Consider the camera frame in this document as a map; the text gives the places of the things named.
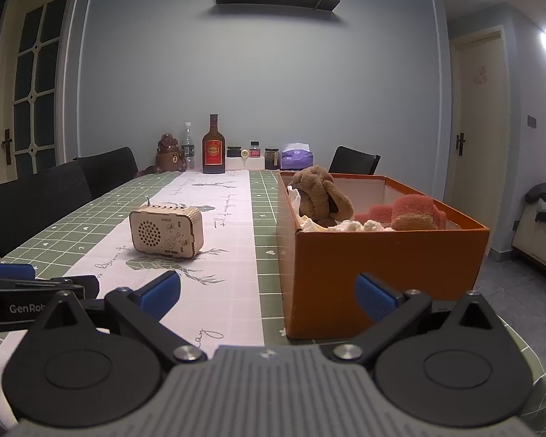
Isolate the pink cream knitted item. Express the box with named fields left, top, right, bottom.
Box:
left=300, top=216, right=392, bottom=232

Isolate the red fluffy towel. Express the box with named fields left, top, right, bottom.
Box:
left=354, top=194, right=447, bottom=231

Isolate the brown fluffy towel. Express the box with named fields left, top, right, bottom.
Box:
left=290, top=166, right=354, bottom=227

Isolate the cream round padded pouch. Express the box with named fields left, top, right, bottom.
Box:
left=288, top=185, right=302, bottom=219

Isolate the black chair near left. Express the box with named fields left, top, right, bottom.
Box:
left=0, top=161, right=92, bottom=257

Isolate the black chair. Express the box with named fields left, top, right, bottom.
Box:
left=75, top=147, right=138, bottom=199
left=328, top=146, right=381, bottom=175
left=0, top=161, right=92, bottom=257

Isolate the wooden radio box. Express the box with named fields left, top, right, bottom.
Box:
left=129, top=202, right=204, bottom=259

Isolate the white printed table runner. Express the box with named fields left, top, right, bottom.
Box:
left=0, top=170, right=267, bottom=424

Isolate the black chair far left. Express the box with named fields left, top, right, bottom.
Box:
left=75, top=147, right=138, bottom=199

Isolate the brown bear figurine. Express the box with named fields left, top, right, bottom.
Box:
left=137, top=133, right=187, bottom=177

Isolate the black chair right side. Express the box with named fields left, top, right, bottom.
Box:
left=328, top=146, right=381, bottom=175

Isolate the cream sofa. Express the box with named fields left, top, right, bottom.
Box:
left=512, top=199, right=546, bottom=266

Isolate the clear plastic water bottle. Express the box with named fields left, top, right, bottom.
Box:
left=180, top=121, right=195, bottom=171

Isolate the white condiment tray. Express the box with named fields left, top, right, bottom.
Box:
left=225, top=157, right=265, bottom=171

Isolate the cream door right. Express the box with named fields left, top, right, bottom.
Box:
left=445, top=27, right=510, bottom=233

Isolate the brown liquor bottle red label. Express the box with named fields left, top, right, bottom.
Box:
left=202, top=114, right=226, bottom=174

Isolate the black jar on tray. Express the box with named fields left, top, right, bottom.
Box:
left=227, top=146, right=241, bottom=158

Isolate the purple tissue box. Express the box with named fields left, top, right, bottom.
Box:
left=281, top=142, right=313, bottom=171

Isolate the small red label jar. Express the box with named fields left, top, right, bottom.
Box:
left=249, top=141, right=261, bottom=158

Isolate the dark glass jar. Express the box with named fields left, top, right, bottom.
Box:
left=264, top=148, right=280, bottom=171

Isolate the glass panel door left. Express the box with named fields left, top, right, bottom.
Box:
left=0, top=0, right=67, bottom=184

